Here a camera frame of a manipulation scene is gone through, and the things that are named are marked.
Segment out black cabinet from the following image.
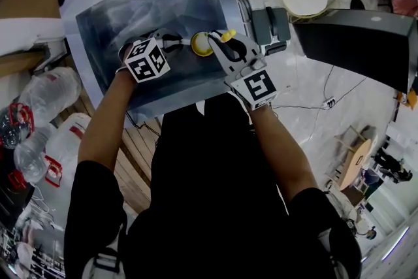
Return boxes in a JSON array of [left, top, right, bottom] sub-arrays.
[[292, 8, 418, 94]]

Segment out white floor cable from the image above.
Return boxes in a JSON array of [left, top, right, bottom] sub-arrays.
[[299, 108, 323, 145]]

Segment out wooden slat platform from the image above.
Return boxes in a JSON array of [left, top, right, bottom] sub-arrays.
[[52, 84, 164, 216]]

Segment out red cloth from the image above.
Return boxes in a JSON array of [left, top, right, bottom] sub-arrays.
[[390, 0, 418, 19]]

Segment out black floor cable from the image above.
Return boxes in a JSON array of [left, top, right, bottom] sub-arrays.
[[323, 64, 336, 99], [334, 76, 370, 103]]

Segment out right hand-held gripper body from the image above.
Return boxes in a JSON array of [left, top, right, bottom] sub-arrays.
[[223, 54, 279, 112]]

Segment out person's black clothing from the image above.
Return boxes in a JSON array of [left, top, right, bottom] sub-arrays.
[[63, 93, 363, 279]]

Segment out brown cardboard box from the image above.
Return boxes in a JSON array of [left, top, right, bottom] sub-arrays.
[[0, 50, 45, 78]]

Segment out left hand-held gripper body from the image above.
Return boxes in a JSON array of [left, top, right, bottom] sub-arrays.
[[117, 27, 172, 84]]

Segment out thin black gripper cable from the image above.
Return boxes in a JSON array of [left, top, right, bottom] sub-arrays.
[[125, 110, 161, 142]]

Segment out yellow dish brush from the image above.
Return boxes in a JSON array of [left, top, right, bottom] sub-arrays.
[[192, 29, 236, 56]]

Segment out person's left forearm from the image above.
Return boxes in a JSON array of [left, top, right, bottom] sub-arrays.
[[77, 70, 140, 180]]

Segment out wooden side table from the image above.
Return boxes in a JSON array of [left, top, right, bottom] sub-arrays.
[[326, 125, 379, 192]]

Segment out large clear water bottle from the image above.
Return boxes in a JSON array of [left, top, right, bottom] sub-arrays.
[[12, 122, 59, 184], [44, 112, 93, 189], [18, 67, 82, 122]]

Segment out silver scooter suitcase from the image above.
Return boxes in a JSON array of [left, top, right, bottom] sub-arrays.
[[227, 0, 291, 56]]

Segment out person's right forearm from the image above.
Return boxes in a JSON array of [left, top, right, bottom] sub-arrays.
[[246, 104, 319, 216]]

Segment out thin white cable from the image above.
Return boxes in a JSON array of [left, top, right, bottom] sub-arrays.
[[29, 186, 55, 230]]

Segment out clear crumpled water bottle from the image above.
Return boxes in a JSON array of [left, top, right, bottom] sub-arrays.
[[0, 103, 35, 150]]

